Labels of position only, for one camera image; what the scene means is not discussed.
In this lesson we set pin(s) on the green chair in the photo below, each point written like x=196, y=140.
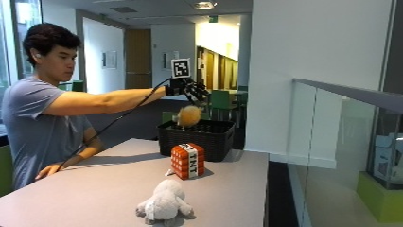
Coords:
x=223, y=101

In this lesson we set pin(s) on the orange fluffy soft toy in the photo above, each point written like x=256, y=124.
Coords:
x=188, y=116

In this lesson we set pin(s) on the white marker cube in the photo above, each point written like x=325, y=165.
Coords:
x=181, y=68

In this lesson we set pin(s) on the black plastic basket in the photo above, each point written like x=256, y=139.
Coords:
x=196, y=138

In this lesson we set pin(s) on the wooden door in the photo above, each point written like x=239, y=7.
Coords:
x=137, y=59

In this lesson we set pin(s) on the red block soft toy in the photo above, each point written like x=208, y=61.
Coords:
x=188, y=160

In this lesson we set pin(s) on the ceiling light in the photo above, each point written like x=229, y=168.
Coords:
x=204, y=5

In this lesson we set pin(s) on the white plush animal toy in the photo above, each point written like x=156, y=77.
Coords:
x=165, y=203

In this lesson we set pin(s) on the glass railing panel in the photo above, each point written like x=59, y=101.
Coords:
x=336, y=151

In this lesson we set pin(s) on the the person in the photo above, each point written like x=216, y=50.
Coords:
x=38, y=126

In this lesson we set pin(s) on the green box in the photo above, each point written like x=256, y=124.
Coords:
x=380, y=198

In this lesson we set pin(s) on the wall picture frame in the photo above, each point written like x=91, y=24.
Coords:
x=110, y=60

